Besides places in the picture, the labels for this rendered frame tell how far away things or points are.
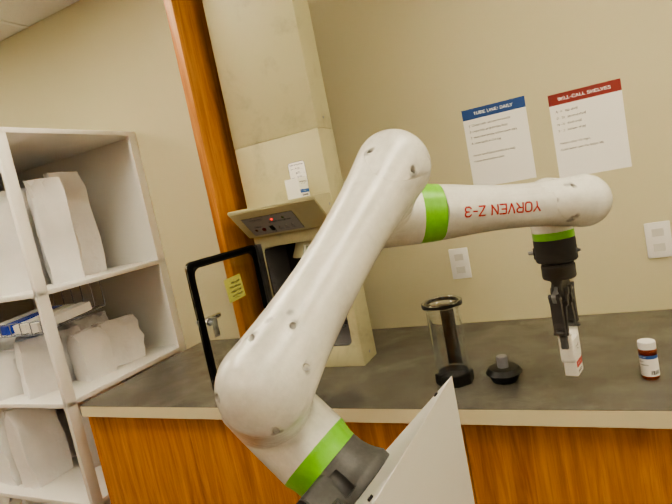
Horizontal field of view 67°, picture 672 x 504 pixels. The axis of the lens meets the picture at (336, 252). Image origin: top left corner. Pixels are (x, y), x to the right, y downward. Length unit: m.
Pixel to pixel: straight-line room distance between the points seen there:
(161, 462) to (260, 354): 1.36
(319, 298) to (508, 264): 1.31
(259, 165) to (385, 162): 0.97
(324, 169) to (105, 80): 1.49
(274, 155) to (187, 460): 1.04
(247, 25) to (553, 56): 0.98
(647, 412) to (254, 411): 0.87
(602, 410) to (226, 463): 1.11
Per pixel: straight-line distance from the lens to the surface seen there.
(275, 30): 1.71
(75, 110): 2.97
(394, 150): 0.80
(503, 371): 1.40
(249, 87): 1.74
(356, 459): 0.79
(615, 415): 1.27
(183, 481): 1.94
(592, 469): 1.37
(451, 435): 0.84
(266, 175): 1.70
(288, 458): 0.79
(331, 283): 0.69
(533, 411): 1.28
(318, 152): 1.61
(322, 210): 1.53
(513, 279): 1.93
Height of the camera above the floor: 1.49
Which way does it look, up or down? 6 degrees down
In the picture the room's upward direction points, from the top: 11 degrees counter-clockwise
